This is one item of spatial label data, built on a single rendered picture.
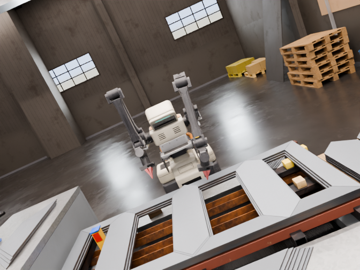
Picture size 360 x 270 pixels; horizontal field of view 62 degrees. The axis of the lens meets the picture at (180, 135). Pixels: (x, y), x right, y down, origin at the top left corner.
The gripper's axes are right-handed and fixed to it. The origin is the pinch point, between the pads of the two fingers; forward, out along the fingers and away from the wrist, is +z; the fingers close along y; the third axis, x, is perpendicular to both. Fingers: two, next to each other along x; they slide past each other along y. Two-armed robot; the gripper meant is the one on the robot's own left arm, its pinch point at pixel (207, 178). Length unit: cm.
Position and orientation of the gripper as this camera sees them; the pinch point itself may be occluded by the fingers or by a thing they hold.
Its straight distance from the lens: 190.8
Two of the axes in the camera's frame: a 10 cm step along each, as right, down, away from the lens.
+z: 1.7, 9.6, 2.5
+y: 9.9, -1.7, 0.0
